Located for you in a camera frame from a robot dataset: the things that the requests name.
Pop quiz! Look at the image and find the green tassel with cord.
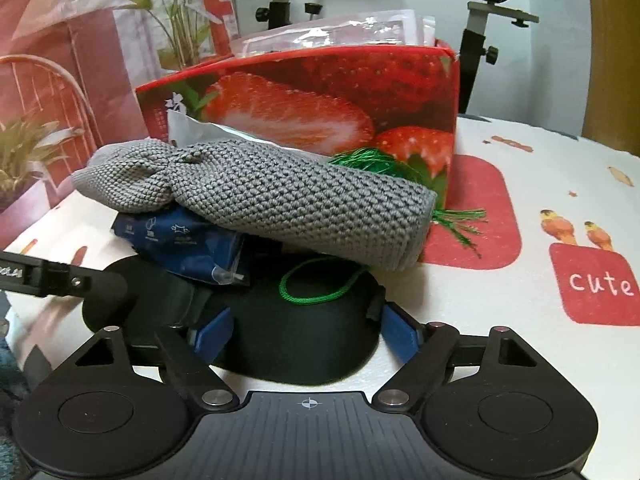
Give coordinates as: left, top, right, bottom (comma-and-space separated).
278, 146, 489, 307

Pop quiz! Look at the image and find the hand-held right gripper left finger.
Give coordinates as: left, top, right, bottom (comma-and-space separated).
70, 306, 236, 409

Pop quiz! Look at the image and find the blue tissue packet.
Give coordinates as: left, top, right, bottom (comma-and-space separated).
111, 206, 252, 289

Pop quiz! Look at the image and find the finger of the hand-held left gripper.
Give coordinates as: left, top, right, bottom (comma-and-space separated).
22, 256, 130, 307

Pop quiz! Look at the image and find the grey knitted pouch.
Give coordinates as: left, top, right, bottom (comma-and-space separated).
70, 139, 439, 274

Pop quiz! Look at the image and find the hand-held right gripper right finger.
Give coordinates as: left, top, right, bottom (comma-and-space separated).
372, 301, 557, 409

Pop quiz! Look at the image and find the printed blanket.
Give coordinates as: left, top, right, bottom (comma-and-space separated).
0, 114, 640, 480

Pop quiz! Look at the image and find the wooden cabinet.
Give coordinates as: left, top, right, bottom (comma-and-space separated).
581, 0, 640, 157

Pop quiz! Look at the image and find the clear plastic zip bag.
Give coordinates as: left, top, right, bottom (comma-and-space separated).
230, 8, 439, 59

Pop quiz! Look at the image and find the strawberry print box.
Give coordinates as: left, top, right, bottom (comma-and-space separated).
135, 42, 461, 264

